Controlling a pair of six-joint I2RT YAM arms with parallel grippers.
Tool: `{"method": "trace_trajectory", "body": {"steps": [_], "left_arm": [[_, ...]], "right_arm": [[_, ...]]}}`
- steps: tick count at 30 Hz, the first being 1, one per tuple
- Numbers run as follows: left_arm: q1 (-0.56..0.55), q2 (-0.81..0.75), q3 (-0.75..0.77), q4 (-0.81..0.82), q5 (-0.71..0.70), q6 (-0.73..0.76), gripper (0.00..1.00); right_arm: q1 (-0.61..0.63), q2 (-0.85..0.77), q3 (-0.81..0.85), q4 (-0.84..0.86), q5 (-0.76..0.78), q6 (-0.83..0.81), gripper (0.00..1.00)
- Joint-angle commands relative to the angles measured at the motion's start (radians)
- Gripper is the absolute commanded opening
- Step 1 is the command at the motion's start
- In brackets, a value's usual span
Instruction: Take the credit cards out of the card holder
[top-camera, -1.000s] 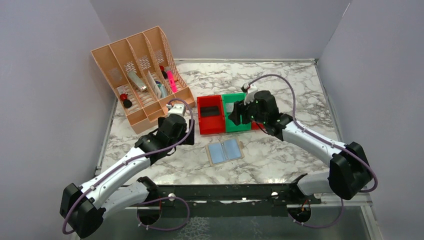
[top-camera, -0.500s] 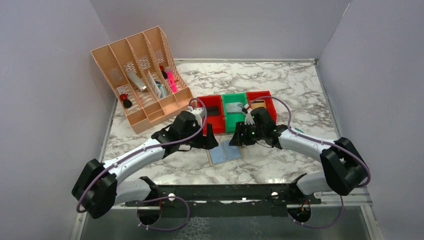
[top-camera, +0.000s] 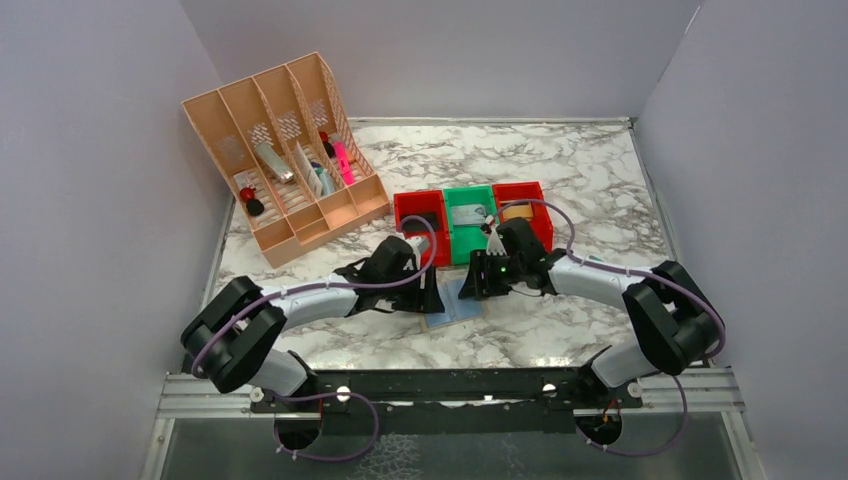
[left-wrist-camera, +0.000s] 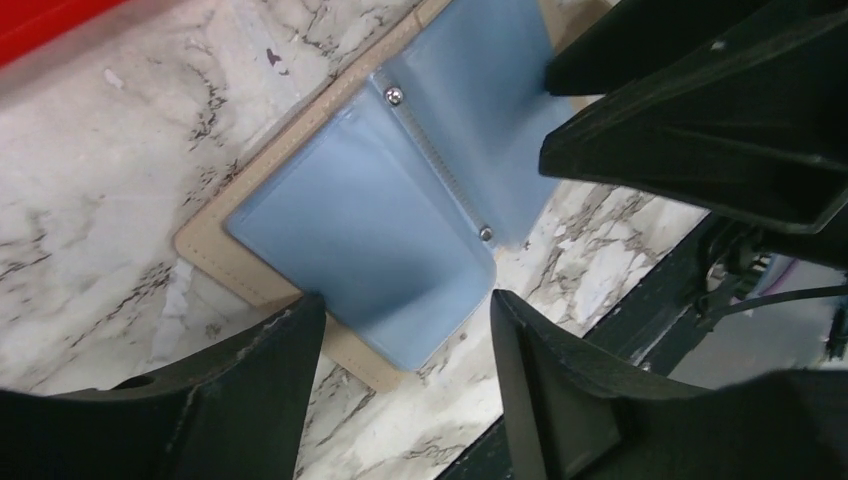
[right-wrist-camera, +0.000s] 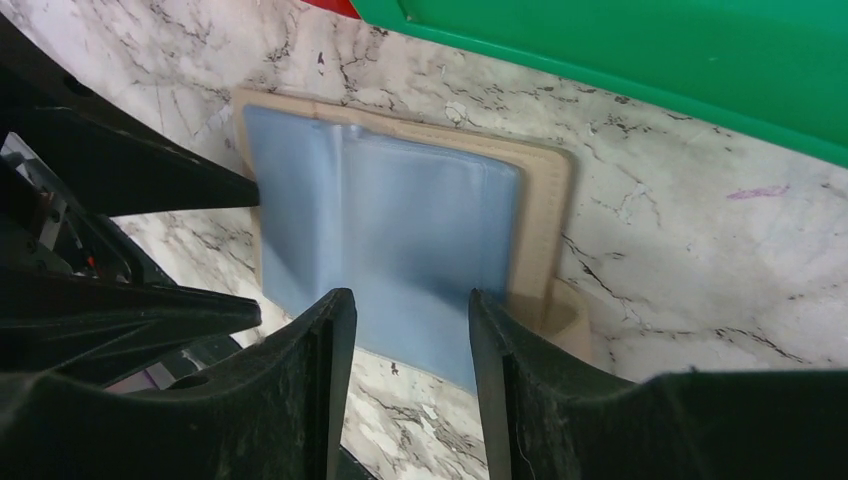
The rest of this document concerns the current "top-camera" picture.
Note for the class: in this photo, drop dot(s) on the red bin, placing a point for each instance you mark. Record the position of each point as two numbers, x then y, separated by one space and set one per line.
429 205
541 223

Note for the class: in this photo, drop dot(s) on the gold credit card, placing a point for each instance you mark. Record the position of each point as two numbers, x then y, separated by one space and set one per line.
519 210

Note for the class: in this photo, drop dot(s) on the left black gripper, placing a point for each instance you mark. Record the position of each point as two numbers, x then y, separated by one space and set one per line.
411 291

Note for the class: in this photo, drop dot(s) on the beige card holder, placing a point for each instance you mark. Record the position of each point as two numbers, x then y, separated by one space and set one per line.
456 310

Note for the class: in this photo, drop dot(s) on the left red bin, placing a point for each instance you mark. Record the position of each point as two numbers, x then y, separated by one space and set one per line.
429 205

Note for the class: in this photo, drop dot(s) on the red and black stamp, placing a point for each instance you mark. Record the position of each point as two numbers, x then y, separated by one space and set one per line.
253 206

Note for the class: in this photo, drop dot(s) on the peach desk file organizer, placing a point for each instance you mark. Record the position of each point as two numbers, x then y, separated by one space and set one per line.
297 108

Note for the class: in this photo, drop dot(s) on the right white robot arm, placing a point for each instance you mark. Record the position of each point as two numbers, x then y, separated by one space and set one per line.
672 323

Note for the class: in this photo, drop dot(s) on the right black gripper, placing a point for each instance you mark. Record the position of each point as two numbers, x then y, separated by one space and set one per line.
488 277

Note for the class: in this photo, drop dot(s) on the black mounting rail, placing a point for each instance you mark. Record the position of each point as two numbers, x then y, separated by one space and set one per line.
430 402

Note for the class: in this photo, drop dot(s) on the black card in bin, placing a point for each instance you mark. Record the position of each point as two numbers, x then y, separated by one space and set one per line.
424 222

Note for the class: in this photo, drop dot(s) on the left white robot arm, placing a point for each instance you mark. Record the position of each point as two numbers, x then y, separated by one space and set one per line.
231 342

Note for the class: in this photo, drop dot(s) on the pink highlighter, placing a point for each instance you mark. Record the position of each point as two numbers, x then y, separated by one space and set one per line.
343 162

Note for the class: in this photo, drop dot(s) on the right red bin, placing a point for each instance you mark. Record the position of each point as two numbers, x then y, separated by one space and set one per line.
541 223

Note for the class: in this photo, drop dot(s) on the silver stapler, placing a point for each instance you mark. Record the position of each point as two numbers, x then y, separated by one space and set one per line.
278 166

